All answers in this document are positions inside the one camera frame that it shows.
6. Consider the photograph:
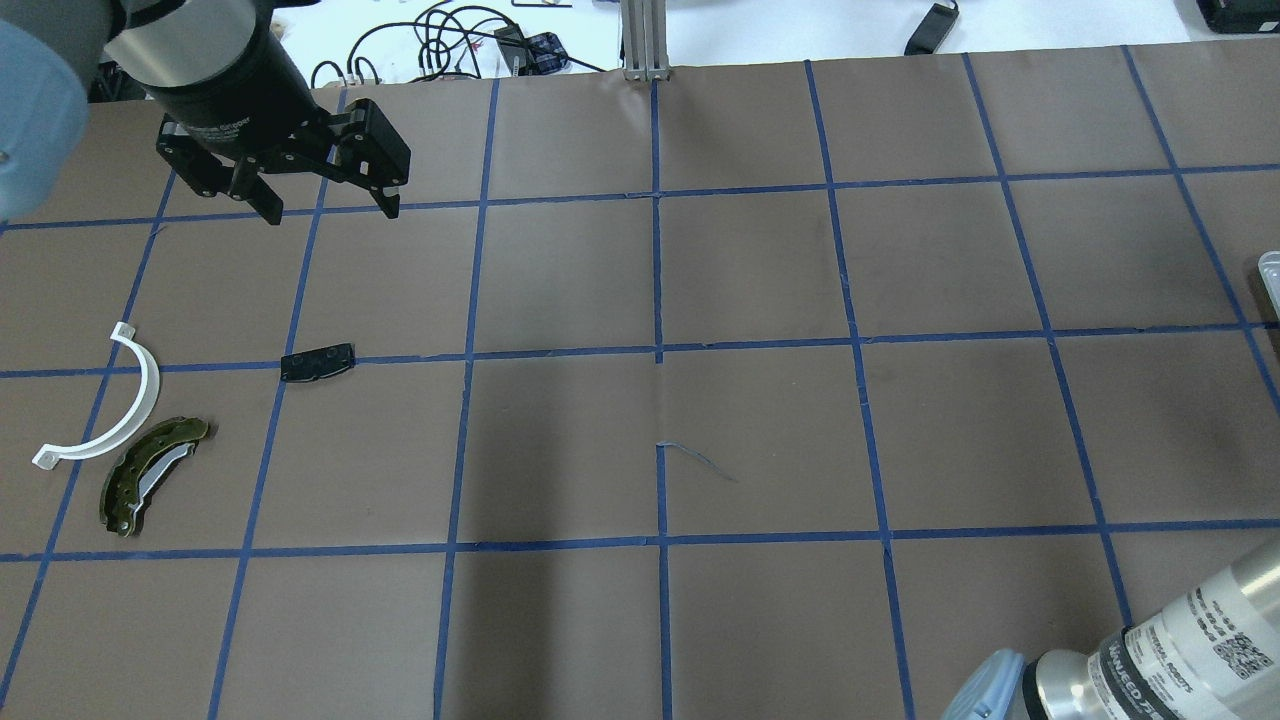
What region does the black cable bundle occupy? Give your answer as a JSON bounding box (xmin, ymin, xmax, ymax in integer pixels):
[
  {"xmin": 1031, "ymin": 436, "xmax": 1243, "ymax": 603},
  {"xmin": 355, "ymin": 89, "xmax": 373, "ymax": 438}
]
[{"xmin": 310, "ymin": 3, "xmax": 611, "ymax": 91}]

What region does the black brake pad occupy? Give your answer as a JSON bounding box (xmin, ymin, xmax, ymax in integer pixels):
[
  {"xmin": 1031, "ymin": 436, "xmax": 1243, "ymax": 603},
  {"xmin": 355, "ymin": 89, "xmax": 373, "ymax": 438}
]
[{"xmin": 279, "ymin": 342, "xmax": 356, "ymax": 384}]

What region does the aluminium frame post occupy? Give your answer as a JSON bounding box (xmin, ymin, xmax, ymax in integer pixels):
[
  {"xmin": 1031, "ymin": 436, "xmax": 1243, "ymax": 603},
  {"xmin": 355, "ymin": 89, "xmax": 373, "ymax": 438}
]
[{"xmin": 618, "ymin": 0, "xmax": 671, "ymax": 82}]

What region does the green brake shoe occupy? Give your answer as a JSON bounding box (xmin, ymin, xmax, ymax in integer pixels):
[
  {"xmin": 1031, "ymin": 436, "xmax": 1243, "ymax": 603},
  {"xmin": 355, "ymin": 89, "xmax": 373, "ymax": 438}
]
[{"xmin": 99, "ymin": 416, "xmax": 212, "ymax": 537}]

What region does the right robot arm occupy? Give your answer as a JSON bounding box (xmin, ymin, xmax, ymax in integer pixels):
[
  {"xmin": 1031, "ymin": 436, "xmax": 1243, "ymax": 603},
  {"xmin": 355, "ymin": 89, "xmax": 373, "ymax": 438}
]
[{"xmin": 943, "ymin": 539, "xmax": 1279, "ymax": 719}]

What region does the black power adapter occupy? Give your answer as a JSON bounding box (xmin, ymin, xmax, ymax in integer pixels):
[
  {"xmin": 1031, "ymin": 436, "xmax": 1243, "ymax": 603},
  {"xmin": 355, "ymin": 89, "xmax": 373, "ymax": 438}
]
[{"xmin": 902, "ymin": 1, "xmax": 960, "ymax": 56}]

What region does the white curved plastic bracket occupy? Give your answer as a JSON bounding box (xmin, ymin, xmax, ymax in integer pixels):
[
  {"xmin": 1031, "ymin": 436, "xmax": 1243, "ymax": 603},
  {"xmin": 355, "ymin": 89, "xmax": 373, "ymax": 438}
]
[{"xmin": 31, "ymin": 322, "xmax": 161, "ymax": 471}]

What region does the silver ribbed metal tray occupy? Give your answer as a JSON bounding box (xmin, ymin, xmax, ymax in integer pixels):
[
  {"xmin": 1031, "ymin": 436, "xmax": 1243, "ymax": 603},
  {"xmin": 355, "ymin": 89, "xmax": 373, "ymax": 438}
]
[{"xmin": 1257, "ymin": 250, "xmax": 1280, "ymax": 316}]

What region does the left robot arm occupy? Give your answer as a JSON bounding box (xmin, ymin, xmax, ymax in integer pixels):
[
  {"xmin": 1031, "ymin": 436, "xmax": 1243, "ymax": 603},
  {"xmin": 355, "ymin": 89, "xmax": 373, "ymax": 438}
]
[{"xmin": 1, "ymin": 1, "xmax": 412, "ymax": 225}]

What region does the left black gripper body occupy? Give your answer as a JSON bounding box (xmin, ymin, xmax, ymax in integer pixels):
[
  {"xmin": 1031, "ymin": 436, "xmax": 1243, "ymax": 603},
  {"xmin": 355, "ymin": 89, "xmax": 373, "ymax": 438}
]
[{"xmin": 145, "ymin": 20, "xmax": 324, "ymax": 186}]

